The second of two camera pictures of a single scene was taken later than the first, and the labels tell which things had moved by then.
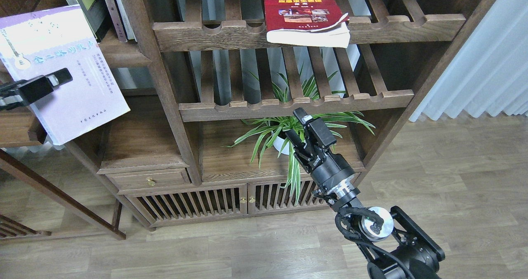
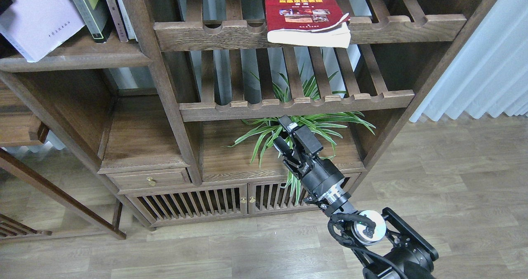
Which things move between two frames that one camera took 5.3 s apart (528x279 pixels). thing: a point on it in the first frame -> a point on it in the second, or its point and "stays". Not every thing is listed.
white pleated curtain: [490, 73] stays
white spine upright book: [122, 13] stays
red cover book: [312, 17] stays
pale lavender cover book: [41, 43] -> [43, 15]
